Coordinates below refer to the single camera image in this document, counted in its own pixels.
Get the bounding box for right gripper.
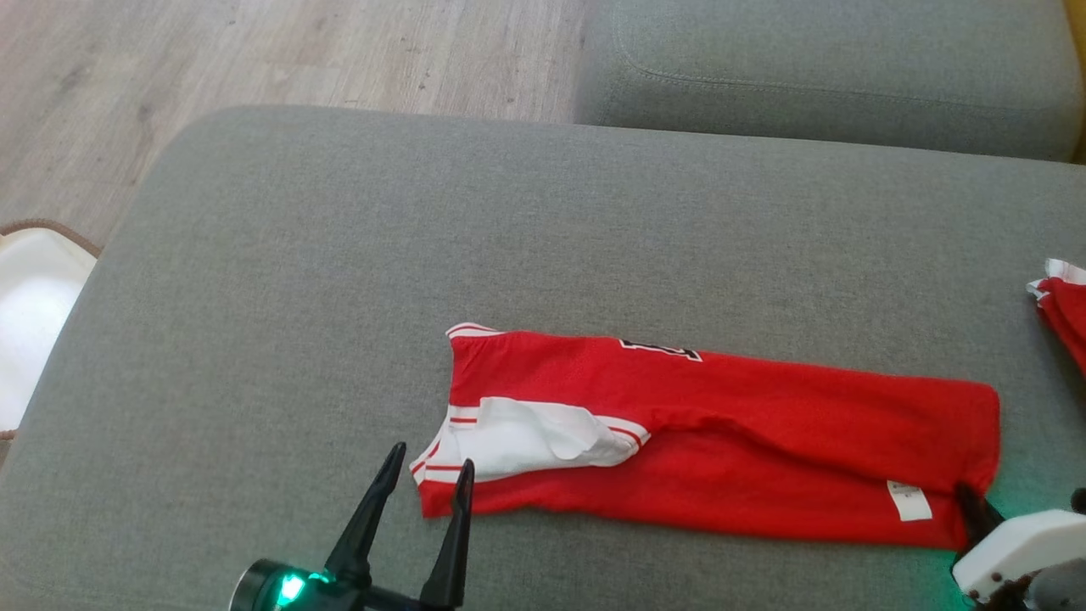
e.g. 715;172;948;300
950;482;1086;608

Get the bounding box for large grey sofa seat cushion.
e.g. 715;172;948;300
0;104;1086;611

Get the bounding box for white laundry basket brown rim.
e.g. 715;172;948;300
0;219;104;442

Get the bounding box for small grey sofa cushion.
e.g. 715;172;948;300
575;0;1086;163

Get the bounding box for red jersey with white stripes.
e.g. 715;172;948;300
410;322;1003;551

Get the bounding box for red shorts with white panels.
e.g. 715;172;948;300
1026;258;1086;379

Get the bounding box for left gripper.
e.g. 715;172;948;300
228;441;476;611

